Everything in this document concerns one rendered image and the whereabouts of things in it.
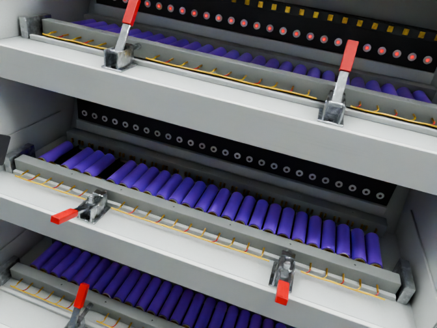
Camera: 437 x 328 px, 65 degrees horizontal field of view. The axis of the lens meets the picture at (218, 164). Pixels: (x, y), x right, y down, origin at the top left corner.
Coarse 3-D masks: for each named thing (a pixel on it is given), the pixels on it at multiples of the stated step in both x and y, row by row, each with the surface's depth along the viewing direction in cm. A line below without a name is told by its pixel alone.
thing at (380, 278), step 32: (32, 160) 52; (64, 192) 49; (128, 192) 49; (160, 224) 46; (192, 224) 47; (224, 224) 46; (256, 256) 44; (320, 256) 43; (352, 288) 42; (384, 288) 42
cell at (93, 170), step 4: (104, 156) 57; (108, 156) 57; (112, 156) 58; (100, 160) 56; (104, 160) 56; (108, 160) 57; (112, 160) 57; (96, 164) 55; (100, 164) 55; (104, 164) 56; (108, 164) 56; (88, 168) 53; (92, 168) 54; (96, 168) 54; (100, 168) 55; (104, 168) 55; (88, 172) 53; (92, 172) 53; (96, 172) 54; (100, 172) 55
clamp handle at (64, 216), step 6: (90, 198) 46; (84, 204) 45; (90, 204) 46; (66, 210) 42; (72, 210) 42; (78, 210) 43; (84, 210) 44; (54, 216) 40; (60, 216) 40; (66, 216) 41; (72, 216) 42; (54, 222) 40; (60, 222) 40
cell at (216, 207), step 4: (224, 188) 54; (220, 192) 53; (224, 192) 53; (228, 192) 54; (220, 196) 52; (224, 196) 52; (228, 196) 53; (216, 200) 51; (220, 200) 51; (224, 200) 52; (212, 204) 50; (216, 204) 50; (220, 204) 50; (224, 204) 51; (212, 208) 49; (216, 208) 49; (220, 208) 50; (208, 212) 49; (216, 212) 49; (220, 212) 50
